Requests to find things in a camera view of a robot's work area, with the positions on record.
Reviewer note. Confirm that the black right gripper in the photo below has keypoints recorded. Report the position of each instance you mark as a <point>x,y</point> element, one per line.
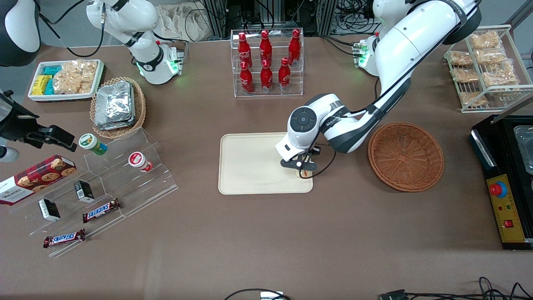
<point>17,126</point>

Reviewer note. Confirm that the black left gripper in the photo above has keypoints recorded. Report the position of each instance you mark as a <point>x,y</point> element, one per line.
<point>315,150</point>

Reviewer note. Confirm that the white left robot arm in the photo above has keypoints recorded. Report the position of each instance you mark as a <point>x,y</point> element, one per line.
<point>408,37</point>

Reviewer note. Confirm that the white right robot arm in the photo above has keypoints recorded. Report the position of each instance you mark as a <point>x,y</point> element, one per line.
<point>141,25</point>

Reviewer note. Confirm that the white rectangular snack tray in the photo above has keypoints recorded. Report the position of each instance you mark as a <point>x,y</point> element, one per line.
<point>62,97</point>

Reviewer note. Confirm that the beige plastic tray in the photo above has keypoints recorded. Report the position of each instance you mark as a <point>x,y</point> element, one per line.
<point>250,166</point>

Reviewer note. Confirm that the tan wicker basket with foil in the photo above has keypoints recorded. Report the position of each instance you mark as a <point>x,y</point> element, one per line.
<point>139,104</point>

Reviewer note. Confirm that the brown wicker basket shallow round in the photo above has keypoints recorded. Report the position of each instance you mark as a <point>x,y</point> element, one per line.
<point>406,158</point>

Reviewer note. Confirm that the red tartan cookie box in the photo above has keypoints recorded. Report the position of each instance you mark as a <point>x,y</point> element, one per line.
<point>37,179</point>

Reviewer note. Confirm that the green lid cup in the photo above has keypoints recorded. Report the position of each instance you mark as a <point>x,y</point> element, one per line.
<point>92,143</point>

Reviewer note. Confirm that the teal snack packet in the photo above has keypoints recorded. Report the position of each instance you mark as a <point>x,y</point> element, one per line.
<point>53,69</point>
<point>49,87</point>

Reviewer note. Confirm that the yellow snack packet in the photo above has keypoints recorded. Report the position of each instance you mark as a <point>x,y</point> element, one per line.
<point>39,84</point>

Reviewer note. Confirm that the small black box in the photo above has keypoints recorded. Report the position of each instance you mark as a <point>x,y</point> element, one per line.
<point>49,209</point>
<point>84,191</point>

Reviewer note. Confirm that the clear bag of crackers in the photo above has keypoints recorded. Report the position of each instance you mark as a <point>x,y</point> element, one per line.
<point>75,77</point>

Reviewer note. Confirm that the silver foil pack stack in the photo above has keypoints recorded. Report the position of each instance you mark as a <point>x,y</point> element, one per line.
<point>114,104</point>

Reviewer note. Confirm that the clear acrylic bottle rack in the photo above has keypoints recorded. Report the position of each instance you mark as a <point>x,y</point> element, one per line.
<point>275,89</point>

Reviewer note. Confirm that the clear acrylic stepped display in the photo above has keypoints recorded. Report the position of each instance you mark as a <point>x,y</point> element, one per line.
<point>125,183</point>

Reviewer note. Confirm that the brown chocolate bar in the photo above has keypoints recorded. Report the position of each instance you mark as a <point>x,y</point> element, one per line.
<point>64,238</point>
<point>101,210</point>

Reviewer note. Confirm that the red lid cup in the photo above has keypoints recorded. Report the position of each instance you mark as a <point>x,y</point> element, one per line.
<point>138,161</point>

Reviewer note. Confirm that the red cola bottle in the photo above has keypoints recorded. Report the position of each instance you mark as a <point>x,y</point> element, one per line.
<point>265,48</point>
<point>294,48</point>
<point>266,78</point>
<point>246,80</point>
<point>284,76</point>
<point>244,50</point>

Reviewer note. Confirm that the black plug connector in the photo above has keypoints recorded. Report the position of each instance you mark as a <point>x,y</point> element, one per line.
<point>392,295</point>

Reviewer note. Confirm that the beige cloth bag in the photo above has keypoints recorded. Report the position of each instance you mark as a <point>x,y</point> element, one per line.
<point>183,23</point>

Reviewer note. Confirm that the clear bag of fried snacks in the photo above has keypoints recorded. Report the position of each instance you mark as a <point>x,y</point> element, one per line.
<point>464,75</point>
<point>472,98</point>
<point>499,77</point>
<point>491,55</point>
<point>484,40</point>
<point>460,58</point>

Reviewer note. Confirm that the red emergency stop button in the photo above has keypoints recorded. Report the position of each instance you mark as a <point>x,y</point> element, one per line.
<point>498,189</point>

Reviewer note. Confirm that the black machine with yellow panel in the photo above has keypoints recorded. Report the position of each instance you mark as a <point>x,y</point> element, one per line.
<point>506,225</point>

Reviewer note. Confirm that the clear plastic container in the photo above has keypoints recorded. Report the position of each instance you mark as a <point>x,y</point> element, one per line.
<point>524,146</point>

